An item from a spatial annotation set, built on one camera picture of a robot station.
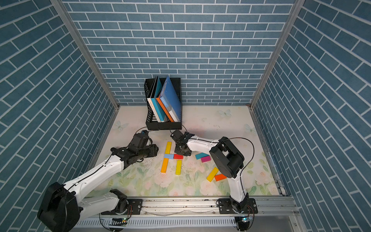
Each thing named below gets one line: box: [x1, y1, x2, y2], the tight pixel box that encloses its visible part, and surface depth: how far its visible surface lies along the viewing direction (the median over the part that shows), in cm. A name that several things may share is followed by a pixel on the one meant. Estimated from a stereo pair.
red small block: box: [173, 153, 184, 160], surface depth 92 cm
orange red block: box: [214, 174, 228, 182], surface depth 86 cm
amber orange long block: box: [160, 158, 170, 174], surface depth 90 cm
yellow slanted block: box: [206, 166, 219, 183], surface depth 86 cm
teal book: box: [150, 77, 168, 122], surface depth 91 cm
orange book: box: [155, 97, 175, 123], surface depth 93 cm
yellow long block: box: [164, 141, 173, 155], surface depth 98 cm
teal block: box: [195, 152, 210, 160], surface depth 95 cm
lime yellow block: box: [175, 159, 183, 175], surface depth 89 cm
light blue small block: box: [163, 153, 174, 160], surface depth 94 cm
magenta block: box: [200, 155, 212, 163], surface depth 93 cm
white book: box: [146, 75, 162, 123], surface depth 89 cm
